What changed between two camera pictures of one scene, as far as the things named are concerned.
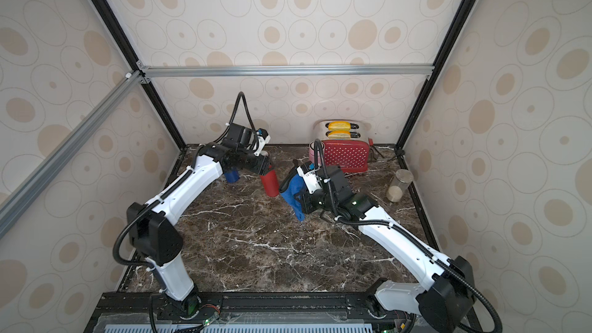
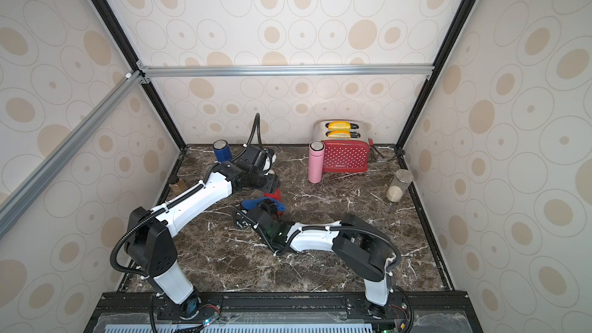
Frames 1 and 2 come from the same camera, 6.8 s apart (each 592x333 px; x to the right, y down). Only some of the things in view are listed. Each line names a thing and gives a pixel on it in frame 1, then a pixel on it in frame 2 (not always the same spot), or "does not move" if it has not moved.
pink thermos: x=311 y=152 does not move
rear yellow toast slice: x=339 y=127 does not move
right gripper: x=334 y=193 → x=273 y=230
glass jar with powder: x=401 y=183 does not move
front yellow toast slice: x=339 y=135 does not move
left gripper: x=262 y=166 → x=273 y=183
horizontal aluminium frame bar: x=280 y=71 does not move
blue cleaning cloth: x=294 y=185 → x=250 y=204
